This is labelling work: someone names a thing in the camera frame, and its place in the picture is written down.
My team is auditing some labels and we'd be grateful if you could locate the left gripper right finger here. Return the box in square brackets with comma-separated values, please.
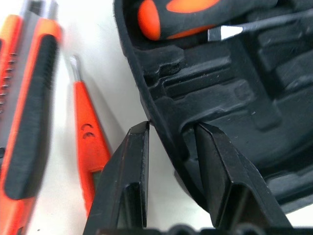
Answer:
[195, 122, 294, 231]

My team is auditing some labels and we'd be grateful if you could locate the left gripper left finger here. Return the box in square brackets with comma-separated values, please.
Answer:
[82, 121, 150, 235]

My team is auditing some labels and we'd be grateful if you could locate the orange voltage tester pen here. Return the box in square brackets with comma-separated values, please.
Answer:
[69, 55, 112, 212]

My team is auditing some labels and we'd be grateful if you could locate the black tool case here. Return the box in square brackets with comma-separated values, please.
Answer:
[112, 0, 313, 216]

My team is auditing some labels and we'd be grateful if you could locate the orange black utility knife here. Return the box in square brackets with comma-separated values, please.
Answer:
[0, 0, 64, 235]

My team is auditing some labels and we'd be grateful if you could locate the flat screwdriver blade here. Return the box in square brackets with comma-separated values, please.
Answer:
[207, 11, 313, 43]

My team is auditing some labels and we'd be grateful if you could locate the orange black screwdriver handle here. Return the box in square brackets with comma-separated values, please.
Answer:
[137, 0, 277, 41]

